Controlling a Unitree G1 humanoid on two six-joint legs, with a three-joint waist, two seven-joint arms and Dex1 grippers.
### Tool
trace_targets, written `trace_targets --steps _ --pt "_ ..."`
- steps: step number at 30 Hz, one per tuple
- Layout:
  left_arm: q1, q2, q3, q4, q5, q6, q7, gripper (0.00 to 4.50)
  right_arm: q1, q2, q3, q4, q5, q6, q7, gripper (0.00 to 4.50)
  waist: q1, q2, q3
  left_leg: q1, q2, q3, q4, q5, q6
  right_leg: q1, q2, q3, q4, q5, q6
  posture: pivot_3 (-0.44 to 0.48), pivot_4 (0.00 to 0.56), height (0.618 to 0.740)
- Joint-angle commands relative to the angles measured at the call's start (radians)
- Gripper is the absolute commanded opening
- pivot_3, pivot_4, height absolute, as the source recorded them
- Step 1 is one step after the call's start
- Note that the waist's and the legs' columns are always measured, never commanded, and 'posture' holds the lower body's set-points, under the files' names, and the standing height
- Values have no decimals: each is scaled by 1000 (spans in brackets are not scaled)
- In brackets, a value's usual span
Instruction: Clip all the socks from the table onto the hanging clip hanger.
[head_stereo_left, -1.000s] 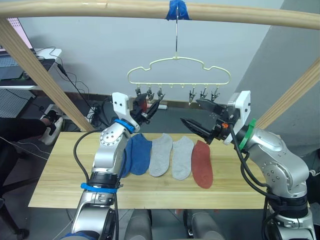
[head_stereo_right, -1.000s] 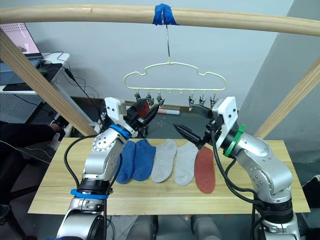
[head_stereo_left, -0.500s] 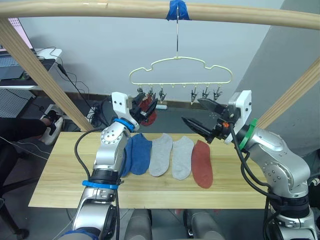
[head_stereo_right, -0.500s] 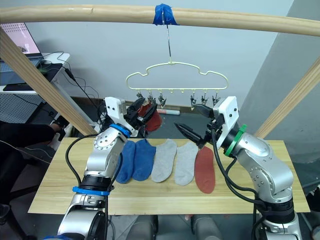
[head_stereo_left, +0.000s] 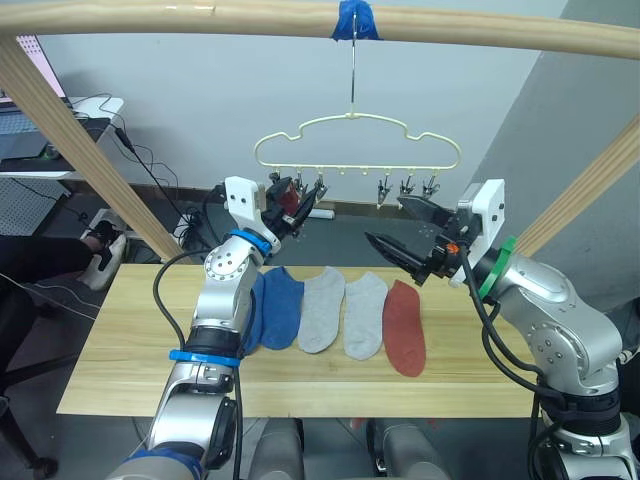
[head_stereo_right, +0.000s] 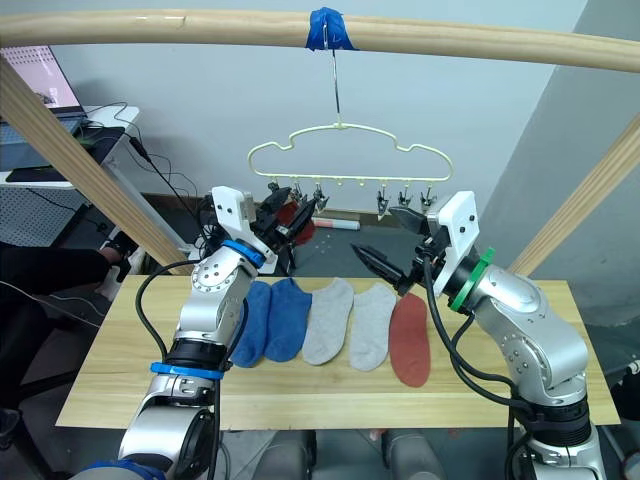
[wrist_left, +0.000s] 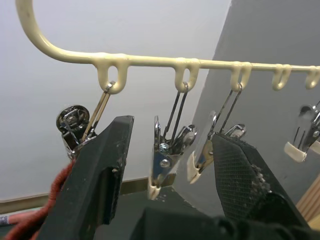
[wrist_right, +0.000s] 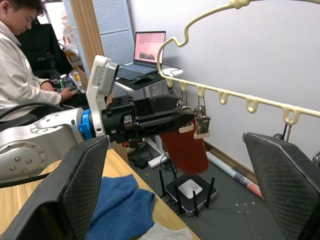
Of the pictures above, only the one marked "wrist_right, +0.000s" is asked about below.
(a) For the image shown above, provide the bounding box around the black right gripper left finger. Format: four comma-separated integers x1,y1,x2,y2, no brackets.
0,135,110,240

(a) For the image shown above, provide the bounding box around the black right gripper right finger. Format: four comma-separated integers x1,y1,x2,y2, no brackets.
242,131,320,240

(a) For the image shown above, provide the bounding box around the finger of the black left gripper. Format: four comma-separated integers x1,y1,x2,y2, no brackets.
134,94,181,116
136,109,196,139

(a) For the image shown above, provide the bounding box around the red sock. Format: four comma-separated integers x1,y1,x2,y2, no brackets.
159,119,210,175

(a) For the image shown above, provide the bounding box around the cream plastic clip hanger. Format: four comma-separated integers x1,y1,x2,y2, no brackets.
156,0,320,126

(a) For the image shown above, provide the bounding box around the person's left hand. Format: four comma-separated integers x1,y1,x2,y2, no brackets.
59,87,79,103

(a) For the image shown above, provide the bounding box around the dark mouse pad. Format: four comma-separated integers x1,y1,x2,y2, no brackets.
115,67,168,91

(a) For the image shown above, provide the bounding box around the black computer mouse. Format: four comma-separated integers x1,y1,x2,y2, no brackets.
132,74,153,85

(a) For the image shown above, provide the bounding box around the black power adapter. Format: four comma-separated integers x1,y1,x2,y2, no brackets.
134,158,149,170

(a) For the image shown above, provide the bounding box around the rolled paper poster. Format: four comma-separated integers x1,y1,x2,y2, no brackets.
206,151,265,200

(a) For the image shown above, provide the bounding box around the blue knit sock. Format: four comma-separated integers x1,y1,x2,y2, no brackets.
86,174,157,240

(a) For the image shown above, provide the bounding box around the open grey laptop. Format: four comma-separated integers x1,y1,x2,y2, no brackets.
119,30,167,76

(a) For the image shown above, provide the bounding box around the black router with antennas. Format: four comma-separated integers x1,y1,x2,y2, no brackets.
158,169,218,218

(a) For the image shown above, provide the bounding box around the white pegboard panel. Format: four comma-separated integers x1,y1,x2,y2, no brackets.
92,0,136,69

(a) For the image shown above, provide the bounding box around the wooden pillar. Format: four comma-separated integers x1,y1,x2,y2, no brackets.
69,0,130,165

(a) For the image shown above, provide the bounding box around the black office chair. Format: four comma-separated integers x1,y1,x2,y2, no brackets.
16,17,74,79

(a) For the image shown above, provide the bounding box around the grey sock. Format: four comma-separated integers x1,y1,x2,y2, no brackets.
138,222,195,240

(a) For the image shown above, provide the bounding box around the person in white hoodie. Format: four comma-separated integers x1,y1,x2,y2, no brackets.
0,0,89,123

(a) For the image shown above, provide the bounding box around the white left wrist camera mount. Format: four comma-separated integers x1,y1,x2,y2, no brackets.
86,55,120,138

